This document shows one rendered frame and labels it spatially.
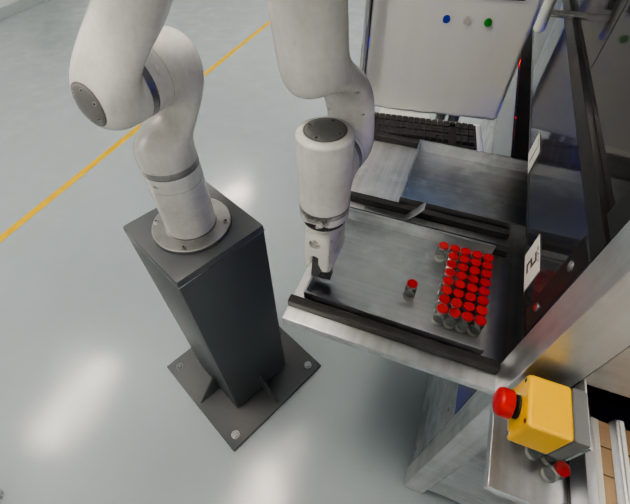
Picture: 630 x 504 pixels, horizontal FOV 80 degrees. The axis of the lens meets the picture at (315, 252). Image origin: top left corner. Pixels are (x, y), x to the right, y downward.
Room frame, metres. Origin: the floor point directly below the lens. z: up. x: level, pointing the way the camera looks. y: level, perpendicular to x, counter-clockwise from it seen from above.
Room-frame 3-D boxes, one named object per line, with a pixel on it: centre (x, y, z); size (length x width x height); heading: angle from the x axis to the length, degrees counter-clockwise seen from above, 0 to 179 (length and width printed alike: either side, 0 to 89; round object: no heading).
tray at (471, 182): (0.75, -0.41, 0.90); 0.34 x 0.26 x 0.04; 69
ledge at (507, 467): (0.13, -0.34, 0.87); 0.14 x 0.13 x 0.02; 69
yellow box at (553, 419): (0.15, -0.31, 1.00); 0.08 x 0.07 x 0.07; 69
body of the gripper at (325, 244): (0.46, -0.02, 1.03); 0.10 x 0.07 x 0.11; 159
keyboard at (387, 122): (1.14, -0.35, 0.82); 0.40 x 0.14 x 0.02; 76
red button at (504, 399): (0.17, -0.26, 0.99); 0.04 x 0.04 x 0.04; 69
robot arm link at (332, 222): (0.46, -0.02, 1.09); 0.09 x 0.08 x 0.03; 159
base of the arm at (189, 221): (0.65, 0.30, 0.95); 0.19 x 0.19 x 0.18
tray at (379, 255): (0.47, -0.18, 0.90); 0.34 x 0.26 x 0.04; 68
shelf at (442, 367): (0.61, -0.29, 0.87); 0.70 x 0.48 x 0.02; 159
